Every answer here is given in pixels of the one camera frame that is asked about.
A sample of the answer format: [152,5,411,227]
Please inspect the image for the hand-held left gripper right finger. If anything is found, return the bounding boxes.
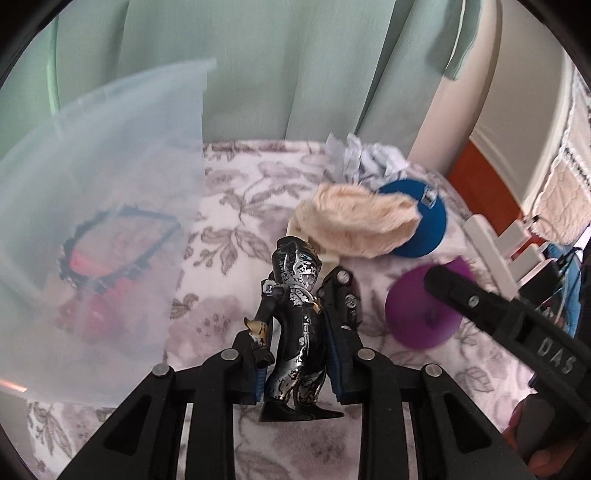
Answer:
[325,323,513,480]

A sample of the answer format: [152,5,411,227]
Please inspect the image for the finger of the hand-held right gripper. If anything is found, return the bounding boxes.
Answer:
[424,265,525,344]

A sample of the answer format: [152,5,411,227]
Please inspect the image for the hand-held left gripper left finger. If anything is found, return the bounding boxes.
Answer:
[60,330,273,480]

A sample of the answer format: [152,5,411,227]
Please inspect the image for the purple ball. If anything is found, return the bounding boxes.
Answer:
[385,257,476,354]

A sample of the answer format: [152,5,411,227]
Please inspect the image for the silver black action figure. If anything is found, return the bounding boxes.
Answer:
[244,235,345,422]

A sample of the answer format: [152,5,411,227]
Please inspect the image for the black toy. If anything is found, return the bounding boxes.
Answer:
[321,270,362,330]

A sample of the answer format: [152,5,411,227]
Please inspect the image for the blue ball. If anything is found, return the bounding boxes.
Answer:
[379,179,448,259]

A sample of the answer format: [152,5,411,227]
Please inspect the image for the beige fuzzy cloth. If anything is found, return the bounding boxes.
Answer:
[294,182,422,257]

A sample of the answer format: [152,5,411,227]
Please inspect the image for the black choker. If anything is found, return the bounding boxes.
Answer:
[60,208,181,294]

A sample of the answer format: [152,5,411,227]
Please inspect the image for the clear plastic container blue latches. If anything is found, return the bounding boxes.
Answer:
[0,58,218,409]

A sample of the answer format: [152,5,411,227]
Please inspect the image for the person's right hand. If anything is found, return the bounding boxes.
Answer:
[501,394,580,480]

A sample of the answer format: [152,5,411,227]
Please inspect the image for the teal bag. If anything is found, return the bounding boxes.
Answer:
[547,240,588,337]

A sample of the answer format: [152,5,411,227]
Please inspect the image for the white power strip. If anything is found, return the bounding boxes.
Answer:
[464,215,546,301]

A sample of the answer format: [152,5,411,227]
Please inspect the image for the beige quilted lace-trimmed cover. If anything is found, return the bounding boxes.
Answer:
[536,69,591,245]

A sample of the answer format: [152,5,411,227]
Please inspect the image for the crumpled white paper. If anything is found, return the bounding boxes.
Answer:
[323,133,409,190]

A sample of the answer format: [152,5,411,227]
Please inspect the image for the grey headboard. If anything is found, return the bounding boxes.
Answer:
[468,46,578,217]

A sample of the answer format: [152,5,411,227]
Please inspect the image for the pale green curtain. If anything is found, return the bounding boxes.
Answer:
[0,0,485,148]

